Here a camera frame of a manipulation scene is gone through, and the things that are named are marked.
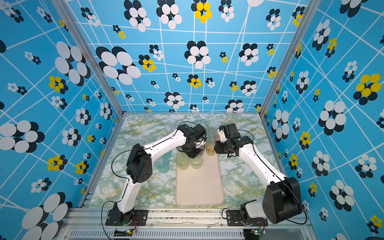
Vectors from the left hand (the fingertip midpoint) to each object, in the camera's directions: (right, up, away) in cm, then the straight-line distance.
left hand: (195, 155), depth 88 cm
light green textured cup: (-8, -4, +4) cm, 9 cm away
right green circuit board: (+29, -33, -18) cm, 47 cm away
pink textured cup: (+14, +11, +10) cm, 20 cm away
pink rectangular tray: (+3, -18, -1) cm, 19 cm away
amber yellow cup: (+10, +3, +8) cm, 13 cm away
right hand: (+13, +5, -3) cm, 15 cm away
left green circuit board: (-35, -34, -16) cm, 52 cm away
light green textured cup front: (+1, -5, +4) cm, 6 cm away
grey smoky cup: (+5, +5, +2) cm, 7 cm away
